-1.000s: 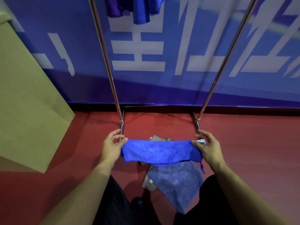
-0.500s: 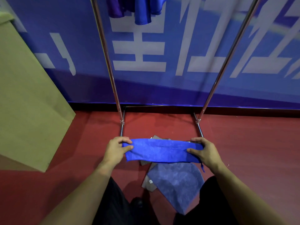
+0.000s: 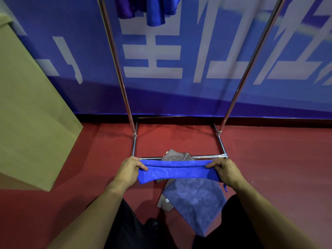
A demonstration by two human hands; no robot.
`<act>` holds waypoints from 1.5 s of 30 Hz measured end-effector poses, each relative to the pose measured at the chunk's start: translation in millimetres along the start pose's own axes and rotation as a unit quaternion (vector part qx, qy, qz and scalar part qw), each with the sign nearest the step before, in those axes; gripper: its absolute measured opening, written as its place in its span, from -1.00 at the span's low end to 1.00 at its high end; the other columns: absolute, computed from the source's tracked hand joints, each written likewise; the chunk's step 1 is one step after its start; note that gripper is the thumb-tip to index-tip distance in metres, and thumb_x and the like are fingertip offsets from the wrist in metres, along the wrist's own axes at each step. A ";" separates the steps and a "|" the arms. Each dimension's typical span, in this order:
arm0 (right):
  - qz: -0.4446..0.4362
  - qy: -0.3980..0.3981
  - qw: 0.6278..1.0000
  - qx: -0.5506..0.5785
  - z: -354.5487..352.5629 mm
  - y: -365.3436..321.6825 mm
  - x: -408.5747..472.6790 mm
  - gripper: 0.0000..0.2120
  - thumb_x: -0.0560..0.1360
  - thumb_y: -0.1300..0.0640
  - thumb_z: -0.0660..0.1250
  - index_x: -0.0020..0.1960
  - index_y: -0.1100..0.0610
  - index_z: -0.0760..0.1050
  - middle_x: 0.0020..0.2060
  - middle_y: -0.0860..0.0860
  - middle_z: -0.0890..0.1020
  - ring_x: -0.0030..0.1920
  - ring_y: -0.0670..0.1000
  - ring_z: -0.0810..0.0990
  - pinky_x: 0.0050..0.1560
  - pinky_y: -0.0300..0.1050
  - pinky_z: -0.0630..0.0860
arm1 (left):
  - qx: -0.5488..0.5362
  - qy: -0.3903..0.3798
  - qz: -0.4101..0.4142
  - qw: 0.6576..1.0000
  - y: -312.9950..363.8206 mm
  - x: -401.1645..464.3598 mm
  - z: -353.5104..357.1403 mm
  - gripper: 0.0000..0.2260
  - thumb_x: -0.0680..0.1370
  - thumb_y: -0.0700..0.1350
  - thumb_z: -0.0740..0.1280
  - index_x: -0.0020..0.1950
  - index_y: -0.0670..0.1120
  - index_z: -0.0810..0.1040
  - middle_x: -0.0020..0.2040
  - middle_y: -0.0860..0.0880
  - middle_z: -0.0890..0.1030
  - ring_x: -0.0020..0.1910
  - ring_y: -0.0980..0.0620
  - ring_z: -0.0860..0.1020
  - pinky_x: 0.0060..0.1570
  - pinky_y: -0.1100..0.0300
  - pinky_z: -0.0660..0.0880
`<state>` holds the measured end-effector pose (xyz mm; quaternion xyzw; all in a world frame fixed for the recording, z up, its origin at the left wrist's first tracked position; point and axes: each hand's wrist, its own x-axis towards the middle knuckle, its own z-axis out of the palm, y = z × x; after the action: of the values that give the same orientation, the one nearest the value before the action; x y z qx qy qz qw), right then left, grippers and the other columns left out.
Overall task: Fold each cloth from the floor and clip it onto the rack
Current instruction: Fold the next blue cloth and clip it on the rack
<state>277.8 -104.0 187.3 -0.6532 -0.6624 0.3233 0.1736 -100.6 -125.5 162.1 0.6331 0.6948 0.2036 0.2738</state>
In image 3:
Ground person's right hand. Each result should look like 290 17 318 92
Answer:
205 158 246 189

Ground person's left hand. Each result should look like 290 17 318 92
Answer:
114 156 149 189

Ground bright blue cloth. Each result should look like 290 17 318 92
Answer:
137 159 228 193

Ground person's right forearm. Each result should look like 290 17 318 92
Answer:
228 177 323 249

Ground person's left forearm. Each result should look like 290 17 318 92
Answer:
46 179 136 249

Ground grey-brown cloth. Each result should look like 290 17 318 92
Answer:
156 149 195 212

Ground blue-grey cloth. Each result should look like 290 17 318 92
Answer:
163 178 227 237

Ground black shoe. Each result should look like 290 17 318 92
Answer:
145 217 160 232

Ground black trousers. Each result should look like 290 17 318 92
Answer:
103 194 263 249

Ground chrome metal clothes rack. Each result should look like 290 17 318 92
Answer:
96 0 288 160

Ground blue banner with white letters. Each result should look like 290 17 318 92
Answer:
0 0 332 119

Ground tan cardboard box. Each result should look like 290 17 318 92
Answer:
0 13 84 192

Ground blue hanging cloth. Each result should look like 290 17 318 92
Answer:
133 0 183 27

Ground purple hanging cloth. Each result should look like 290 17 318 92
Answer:
114 0 136 20

